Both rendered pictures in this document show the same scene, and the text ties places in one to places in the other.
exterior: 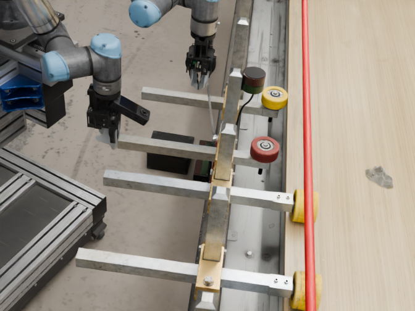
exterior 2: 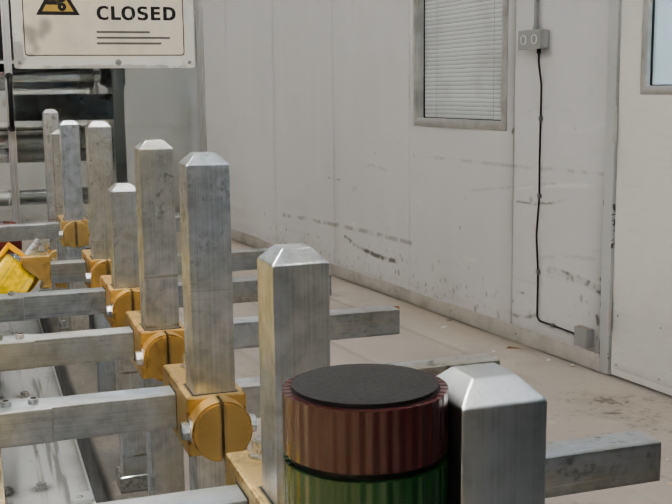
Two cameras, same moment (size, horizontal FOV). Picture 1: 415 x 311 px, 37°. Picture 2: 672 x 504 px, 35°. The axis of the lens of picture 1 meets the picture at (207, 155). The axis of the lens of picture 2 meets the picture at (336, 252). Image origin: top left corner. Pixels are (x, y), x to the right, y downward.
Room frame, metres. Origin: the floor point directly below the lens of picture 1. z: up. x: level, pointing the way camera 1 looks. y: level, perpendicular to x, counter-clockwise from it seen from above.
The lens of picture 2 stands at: (1.68, -0.24, 1.22)
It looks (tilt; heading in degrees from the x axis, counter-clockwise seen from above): 9 degrees down; 159
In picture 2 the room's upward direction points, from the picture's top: 1 degrees counter-clockwise
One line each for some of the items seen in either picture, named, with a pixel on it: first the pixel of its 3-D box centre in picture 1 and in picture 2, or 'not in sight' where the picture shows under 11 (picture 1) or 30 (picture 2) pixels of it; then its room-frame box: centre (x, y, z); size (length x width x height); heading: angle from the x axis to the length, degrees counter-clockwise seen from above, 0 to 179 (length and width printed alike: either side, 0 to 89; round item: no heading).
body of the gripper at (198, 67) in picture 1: (201, 50); not in sight; (1.50, 0.05, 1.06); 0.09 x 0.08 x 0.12; 178
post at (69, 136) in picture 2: not in sight; (74, 243); (-0.41, 0.00, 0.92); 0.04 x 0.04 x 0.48; 88
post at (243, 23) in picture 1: (233, 86); not in sight; (1.59, -0.06, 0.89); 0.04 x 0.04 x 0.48; 88
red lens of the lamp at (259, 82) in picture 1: (254, 76); (365, 415); (1.34, -0.10, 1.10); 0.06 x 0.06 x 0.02
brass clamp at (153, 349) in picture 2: not in sight; (157, 343); (0.57, -0.03, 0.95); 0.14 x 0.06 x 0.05; 178
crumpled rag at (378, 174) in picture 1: (380, 174); not in sight; (1.22, -0.47, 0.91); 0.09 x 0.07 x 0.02; 23
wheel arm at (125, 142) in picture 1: (194, 152); not in sight; (1.30, 0.04, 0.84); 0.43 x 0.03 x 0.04; 88
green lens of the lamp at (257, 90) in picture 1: (252, 84); (365, 481); (1.34, -0.10, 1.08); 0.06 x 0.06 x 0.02
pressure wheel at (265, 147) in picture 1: (262, 158); not in sight; (1.30, -0.16, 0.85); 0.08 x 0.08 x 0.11
